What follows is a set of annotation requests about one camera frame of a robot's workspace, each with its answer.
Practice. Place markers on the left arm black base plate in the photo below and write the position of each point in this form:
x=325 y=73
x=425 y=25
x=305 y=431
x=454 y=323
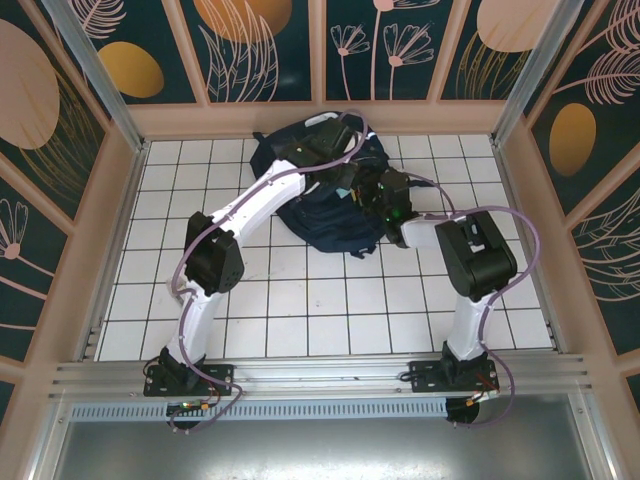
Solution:
x=215 y=377

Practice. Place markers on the aluminium corner post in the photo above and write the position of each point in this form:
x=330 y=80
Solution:
x=536 y=75
x=97 y=75

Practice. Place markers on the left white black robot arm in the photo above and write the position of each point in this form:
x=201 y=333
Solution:
x=215 y=260

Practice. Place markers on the small circuit board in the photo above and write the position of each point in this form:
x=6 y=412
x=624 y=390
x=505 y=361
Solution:
x=187 y=406

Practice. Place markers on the navy blue backpack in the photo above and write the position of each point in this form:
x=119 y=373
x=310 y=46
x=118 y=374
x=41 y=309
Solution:
x=330 y=225

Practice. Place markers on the long aluminium mounting rail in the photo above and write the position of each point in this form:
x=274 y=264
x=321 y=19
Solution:
x=320 y=375

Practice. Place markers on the yellow power connector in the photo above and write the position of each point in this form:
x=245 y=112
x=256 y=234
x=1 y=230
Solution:
x=472 y=401

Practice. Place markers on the grey metal sheet panel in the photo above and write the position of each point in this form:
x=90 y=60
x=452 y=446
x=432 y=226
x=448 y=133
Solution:
x=320 y=450

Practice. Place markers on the aluminium side rail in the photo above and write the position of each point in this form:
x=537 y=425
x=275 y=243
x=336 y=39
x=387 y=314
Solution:
x=126 y=200

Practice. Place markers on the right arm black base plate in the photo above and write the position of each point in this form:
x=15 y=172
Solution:
x=425 y=375

